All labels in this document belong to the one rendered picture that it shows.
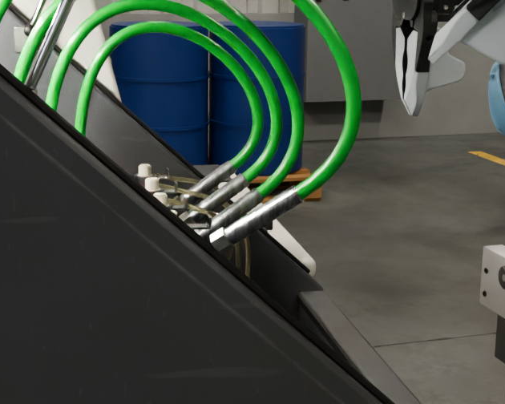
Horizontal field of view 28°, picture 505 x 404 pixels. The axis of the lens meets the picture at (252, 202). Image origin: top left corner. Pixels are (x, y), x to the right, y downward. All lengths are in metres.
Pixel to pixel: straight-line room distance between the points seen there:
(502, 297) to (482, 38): 0.74
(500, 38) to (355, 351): 0.53
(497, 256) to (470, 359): 2.29
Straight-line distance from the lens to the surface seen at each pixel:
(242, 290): 0.69
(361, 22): 7.76
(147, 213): 0.67
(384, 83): 7.89
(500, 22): 0.81
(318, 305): 1.36
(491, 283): 1.52
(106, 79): 1.35
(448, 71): 1.05
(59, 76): 1.15
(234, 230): 0.93
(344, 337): 1.26
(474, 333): 4.03
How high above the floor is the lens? 1.40
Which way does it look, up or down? 14 degrees down
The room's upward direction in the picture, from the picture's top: 1 degrees clockwise
